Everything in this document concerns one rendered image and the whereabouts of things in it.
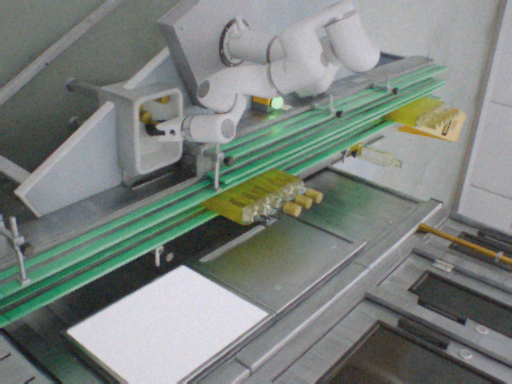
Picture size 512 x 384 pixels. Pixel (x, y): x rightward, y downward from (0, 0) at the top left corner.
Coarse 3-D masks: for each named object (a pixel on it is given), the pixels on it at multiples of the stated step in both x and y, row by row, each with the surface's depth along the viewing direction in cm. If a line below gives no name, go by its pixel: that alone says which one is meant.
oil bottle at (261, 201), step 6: (234, 186) 171; (240, 186) 171; (234, 192) 168; (240, 192) 168; (246, 192) 168; (252, 192) 168; (246, 198) 165; (252, 198) 165; (258, 198) 165; (264, 198) 165; (258, 204) 163; (264, 204) 164; (270, 204) 166; (258, 210) 164; (264, 210) 164
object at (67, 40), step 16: (112, 0) 201; (96, 16) 198; (80, 32) 195; (64, 48) 192; (32, 64) 186; (48, 64) 189; (16, 80) 182; (0, 96) 179; (0, 160) 155; (16, 176) 148
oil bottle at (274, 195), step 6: (252, 180) 176; (246, 186) 172; (252, 186) 172; (258, 186) 172; (264, 186) 172; (258, 192) 169; (264, 192) 169; (270, 192) 169; (276, 192) 169; (270, 198) 167; (276, 198) 168; (282, 198) 170; (276, 204) 168
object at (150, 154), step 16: (144, 96) 147; (160, 96) 150; (176, 96) 157; (160, 112) 162; (176, 112) 159; (144, 128) 159; (144, 144) 161; (160, 144) 167; (176, 144) 164; (144, 160) 160; (160, 160) 161; (176, 160) 164
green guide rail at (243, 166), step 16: (432, 80) 287; (400, 96) 257; (352, 112) 230; (368, 112) 231; (320, 128) 211; (336, 128) 212; (288, 144) 195; (304, 144) 195; (240, 160) 180; (256, 160) 181; (272, 160) 182; (208, 176) 170; (224, 176) 169; (240, 176) 171
